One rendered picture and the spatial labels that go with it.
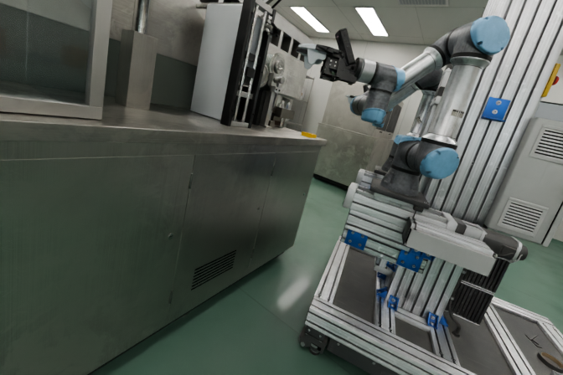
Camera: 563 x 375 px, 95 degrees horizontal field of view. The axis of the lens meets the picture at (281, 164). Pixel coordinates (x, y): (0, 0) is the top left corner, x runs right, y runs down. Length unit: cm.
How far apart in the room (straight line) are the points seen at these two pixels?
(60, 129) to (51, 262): 34
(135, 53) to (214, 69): 40
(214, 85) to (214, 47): 18
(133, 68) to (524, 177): 154
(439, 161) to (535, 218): 53
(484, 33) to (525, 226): 78
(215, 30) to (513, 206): 151
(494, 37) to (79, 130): 116
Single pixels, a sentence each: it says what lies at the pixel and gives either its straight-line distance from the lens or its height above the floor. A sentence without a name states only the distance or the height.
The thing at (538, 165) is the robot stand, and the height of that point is 106.
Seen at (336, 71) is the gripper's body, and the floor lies 119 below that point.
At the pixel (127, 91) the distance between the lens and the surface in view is 113.
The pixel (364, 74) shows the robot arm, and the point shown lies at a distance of 92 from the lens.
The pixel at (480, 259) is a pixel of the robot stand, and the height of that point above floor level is 71.
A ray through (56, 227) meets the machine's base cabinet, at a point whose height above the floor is 65.
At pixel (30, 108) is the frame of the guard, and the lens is 75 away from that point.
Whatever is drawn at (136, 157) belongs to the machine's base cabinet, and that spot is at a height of 81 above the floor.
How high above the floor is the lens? 104
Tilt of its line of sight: 12 degrees down
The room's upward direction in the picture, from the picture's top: 14 degrees clockwise
